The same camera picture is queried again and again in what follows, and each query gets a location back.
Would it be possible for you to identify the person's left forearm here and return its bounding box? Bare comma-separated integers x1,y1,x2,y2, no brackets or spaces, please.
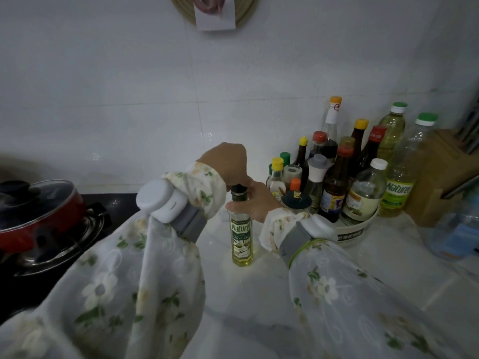
0,162,229,359

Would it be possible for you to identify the steel stove burner ring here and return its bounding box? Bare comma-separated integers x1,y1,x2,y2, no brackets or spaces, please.
14,212,106,278

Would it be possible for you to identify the white wrist tracker grey strap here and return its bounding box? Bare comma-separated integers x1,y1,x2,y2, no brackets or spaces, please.
279,214,340,268
135,179,209,240

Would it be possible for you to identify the yellow nozzle dark bottle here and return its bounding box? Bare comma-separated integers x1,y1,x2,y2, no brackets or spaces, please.
291,136,310,169

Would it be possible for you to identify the orange-red cap dark bottle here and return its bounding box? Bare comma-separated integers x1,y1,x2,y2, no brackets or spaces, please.
308,131,328,160

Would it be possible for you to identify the green label cooking oil bottle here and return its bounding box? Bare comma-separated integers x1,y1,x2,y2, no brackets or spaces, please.
379,112,439,218

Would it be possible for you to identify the white lid seasoning jar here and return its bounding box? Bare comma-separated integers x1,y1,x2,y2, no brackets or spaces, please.
282,164,303,188

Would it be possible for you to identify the red cooking pot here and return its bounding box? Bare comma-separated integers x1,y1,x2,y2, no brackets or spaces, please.
0,179,87,253

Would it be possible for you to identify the clear plastic bottle blue label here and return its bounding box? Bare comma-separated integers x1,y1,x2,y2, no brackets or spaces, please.
426,183,479,263

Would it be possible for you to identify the small olive oil bottle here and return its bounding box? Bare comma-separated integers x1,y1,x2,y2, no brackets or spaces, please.
228,185,255,268

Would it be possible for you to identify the woven round trivet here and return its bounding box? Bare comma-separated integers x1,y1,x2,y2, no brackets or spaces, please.
168,0,261,27

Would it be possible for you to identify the person's right forearm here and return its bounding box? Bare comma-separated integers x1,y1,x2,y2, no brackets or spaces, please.
258,207,473,359

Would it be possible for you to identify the small yellow cap bottle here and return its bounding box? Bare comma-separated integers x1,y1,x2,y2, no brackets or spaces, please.
266,157,287,203

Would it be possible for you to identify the wooden knife block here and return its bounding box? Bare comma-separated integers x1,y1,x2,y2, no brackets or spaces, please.
405,129,479,227

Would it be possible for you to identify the dark green lid jar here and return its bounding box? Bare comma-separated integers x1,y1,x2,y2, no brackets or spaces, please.
281,190,313,214

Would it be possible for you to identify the black gas stove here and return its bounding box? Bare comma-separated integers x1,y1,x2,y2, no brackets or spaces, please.
0,192,140,326

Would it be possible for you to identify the tall orange cap sauce bottle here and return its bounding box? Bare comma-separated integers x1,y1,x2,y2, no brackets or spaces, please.
321,96,343,161

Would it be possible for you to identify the glass pot lid black knob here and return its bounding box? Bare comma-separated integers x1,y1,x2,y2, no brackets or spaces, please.
0,179,78,233

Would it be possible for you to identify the green cap cooking oil bottle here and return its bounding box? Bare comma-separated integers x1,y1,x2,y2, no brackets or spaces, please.
376,102,408,169

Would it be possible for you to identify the white paper card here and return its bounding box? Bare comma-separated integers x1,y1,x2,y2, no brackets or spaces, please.
193,0,237,32

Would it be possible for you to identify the yellow cap dark sauce bottle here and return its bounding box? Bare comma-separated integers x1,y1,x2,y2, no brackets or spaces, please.
350,119,370,172

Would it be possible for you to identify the person's right hand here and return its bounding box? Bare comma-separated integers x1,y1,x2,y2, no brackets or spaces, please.
225,176,286,223

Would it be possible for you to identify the grey cap glass bottle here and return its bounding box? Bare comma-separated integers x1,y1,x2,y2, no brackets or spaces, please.
304,154,334,214

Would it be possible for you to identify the white cap clear bottle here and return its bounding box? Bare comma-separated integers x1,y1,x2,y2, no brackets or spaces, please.
340,158,388,226

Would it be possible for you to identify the brown bottle blue label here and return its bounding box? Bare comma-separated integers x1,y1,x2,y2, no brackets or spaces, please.
318,146,355,223

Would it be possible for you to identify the red cap dark sauce bottle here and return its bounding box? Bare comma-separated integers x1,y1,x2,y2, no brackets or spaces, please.
359,125,388,177

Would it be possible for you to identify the white round bottle tub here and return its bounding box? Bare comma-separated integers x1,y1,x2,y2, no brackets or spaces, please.
334,205,381,248

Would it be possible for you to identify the person's left hand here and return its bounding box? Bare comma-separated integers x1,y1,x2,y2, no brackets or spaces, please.
195,142,249,191

